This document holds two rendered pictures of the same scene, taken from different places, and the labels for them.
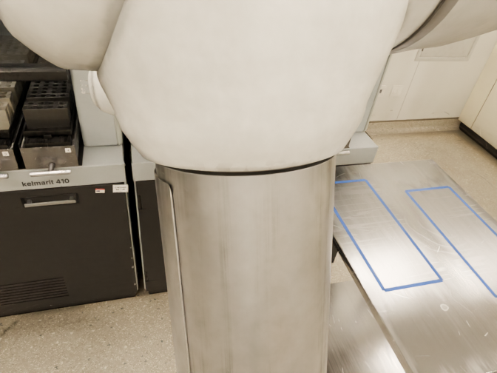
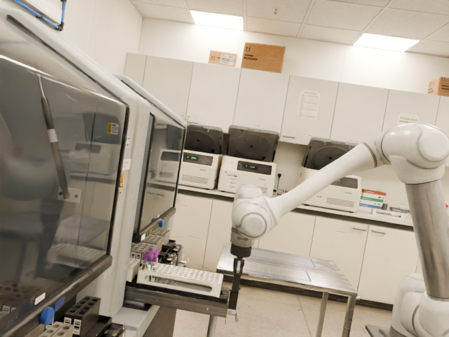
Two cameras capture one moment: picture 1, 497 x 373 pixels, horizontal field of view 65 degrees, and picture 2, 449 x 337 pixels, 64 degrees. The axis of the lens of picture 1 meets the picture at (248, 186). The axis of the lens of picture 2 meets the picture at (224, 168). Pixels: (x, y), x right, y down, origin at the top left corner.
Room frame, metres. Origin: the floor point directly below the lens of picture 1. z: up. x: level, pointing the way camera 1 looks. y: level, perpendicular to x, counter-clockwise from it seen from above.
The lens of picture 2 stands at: (0.30, 1.29, 1.33)
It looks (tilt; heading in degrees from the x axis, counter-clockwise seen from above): 3 degrees down; 293
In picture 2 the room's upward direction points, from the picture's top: 9 degrees clockwise
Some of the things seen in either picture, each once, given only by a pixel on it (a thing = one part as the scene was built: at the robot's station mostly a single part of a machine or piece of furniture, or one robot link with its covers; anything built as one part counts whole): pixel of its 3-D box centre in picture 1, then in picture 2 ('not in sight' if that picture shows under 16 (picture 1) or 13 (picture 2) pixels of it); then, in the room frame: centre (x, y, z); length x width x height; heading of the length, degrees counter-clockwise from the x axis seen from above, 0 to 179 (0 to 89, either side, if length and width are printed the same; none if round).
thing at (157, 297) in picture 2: not in sight; (141, 287); (1.03, 0.19, 0.78); 0.73 x 0.14 x 0.09; 20
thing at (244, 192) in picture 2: not in sight; (247, 207); (0.71, 0.09, 1.14); 0.13 x 0.11 x 0.16; 115
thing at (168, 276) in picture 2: not in sight; (180, 280); (0.90, 0.15, 0.83); 0.30 x 0.10 x 0.06; 20
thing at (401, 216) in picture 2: not in sight; (387, 214); (0.19, -2.70, 0.93); 0.30 x 0.10 x 0.06; 12
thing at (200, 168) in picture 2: not in sight; (195, 154); (2.16, -2.16, 1.22); 0.62 x 0.56 x 0.64; 108
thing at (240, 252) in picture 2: not in sight; (239, 256); (0.71, 0.08, 0.96); 0.08 x 0.07 x 0.09; 110
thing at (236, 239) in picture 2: not in sight; (242, 236); (0.71, 0.08, 1.03); 0.09 x 0.09 x 0.06
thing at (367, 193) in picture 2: not in sight; (373, 192); (0.36, -2.98, 1.10); 0.24 x 0.13 x 0.10; 18
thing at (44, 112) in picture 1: (47, 116); (87, 317); (0.92, 0.58, 0.85); 0.12 x 0.02 x 0.06; 110
